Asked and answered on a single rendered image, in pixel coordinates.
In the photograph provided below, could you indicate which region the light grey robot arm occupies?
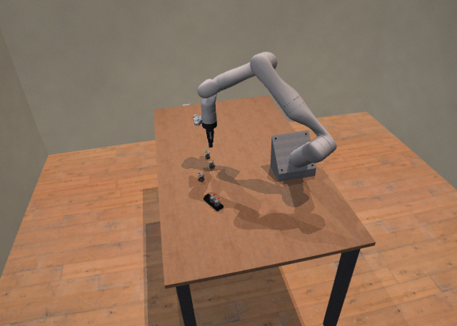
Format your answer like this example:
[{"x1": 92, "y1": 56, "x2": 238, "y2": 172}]
[{"x1": 194, "y1": 52, "x2": 337, "y2": 168}]

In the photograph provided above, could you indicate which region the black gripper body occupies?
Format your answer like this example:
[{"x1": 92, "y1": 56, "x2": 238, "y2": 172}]
[{"x1": 202, "y1": 121, "x2": 217, "y2": 137}]

